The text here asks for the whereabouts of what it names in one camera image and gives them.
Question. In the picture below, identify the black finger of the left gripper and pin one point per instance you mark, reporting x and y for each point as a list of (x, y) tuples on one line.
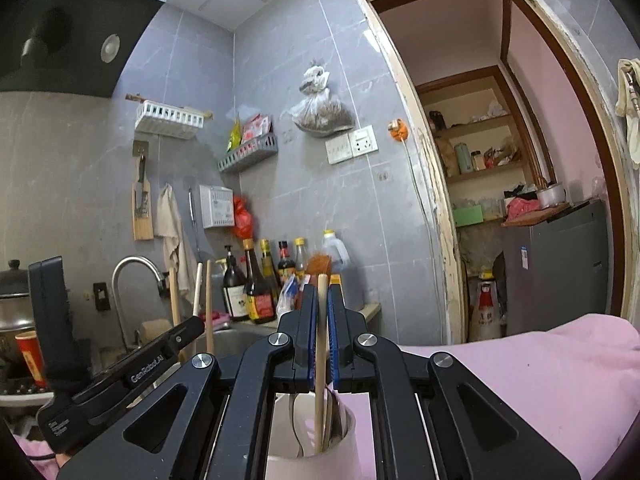
[(185, 333)]

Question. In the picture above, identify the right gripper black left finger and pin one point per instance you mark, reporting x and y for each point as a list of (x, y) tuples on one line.
[(210, 419)]

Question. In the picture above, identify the white plastic utensil holder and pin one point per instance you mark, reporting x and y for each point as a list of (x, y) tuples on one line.
[(291, 453)]

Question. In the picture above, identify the chrome kitchen faucet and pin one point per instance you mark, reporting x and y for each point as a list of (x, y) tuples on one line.
[(138, 287)]

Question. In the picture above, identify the stainless steel sink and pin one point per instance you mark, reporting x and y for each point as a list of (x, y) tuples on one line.
[(231, 338)]

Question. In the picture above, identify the dark soy sauce bottle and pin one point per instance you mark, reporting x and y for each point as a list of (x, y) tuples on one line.
[(257, 290)]

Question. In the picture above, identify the dark bottle white label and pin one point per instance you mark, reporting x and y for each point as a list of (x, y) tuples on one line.
[(233, 287)]

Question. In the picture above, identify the hanging beige towel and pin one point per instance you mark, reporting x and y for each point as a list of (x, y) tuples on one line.
[(178, 254)]

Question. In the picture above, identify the large oil jug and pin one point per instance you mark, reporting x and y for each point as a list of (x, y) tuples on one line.
[(344, 271)]

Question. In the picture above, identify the orange spice bag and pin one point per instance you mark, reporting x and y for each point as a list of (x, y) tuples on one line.
[(319, 263)]

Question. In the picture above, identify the red plastic bag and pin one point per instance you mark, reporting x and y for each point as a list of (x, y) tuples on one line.
[(243, 227)]

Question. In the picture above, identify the wooden grater board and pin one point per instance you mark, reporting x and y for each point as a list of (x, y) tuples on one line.
[(141, 207)]

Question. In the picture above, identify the pink floral table cloth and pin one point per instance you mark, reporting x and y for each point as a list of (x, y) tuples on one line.
[(577, 385)]

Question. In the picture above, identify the dark grey cabinet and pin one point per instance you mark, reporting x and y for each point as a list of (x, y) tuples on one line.
[(556, 271)]

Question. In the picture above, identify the hanging plastic bag of spices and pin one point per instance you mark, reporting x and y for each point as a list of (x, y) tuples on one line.
[(320, 113)]

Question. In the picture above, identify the black range hood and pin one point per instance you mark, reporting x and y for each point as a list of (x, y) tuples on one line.
[(72, 46)]

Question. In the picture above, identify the white wall basket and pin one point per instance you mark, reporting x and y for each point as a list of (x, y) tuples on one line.
[(216, 206)]

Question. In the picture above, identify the wooden door frame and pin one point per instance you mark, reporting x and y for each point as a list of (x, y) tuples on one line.
[(501, 92)]

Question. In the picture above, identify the grey wall shelf rack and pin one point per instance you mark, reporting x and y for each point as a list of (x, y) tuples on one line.
[(249, 154)]

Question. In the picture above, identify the white upper wall rack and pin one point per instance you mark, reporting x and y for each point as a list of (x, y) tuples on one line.
[(161, 119)]

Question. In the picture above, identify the white wall switch socket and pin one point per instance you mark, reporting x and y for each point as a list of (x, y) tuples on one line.
[(351, 145)]

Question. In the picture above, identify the orange wall hook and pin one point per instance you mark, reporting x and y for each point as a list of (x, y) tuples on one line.
[(398, 130)]

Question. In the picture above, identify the rubber gloves on wall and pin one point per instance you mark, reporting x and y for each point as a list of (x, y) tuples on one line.
[(628, 104)]

